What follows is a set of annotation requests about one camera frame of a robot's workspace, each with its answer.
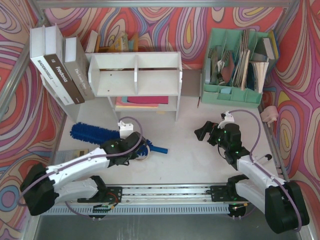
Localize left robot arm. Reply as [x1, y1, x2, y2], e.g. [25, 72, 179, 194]
[20, 131, 147, 216]

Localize red pencil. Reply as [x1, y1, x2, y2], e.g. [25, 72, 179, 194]
[197, 96, 201, 108]

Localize masking tape roll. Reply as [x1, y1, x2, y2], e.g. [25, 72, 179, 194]
[135, 145, 151, 162]

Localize white marker pen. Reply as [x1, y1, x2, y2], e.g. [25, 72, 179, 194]
[256, 154, 273, 162]

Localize taupe book Lonely Ones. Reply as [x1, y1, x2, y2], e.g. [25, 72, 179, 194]
[63, 37, 95, 101]

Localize pink piggy figure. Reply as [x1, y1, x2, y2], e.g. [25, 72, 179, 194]
[260, 105, 279, 128]

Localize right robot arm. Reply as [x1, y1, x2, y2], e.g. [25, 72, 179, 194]
[194, 121, 310, 234]

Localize brown book Fredonia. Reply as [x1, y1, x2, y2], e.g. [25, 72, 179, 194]
[44, 25, 85, 105]

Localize mint green desk organizer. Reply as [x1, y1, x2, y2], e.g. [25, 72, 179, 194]
[200, 28, 280, 108]

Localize white wooden bookshelf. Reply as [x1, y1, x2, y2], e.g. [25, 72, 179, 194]
[86, 52, 183, 118]

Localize stack of coloured paper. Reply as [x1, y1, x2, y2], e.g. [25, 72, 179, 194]
[116, 96, 169, 108]

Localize yellow sticky note pad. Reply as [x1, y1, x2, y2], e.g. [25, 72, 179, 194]
[156, 111, 166, 115]

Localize black mounting rail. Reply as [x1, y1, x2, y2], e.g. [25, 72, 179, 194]
[77, 184, 251, 205]

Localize blue microfiber duster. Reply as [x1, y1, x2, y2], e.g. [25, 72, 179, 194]
[69, 122, 169, 156]

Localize white book Mademoiselle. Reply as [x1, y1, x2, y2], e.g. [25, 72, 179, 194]
[29, 26, 74, 106]

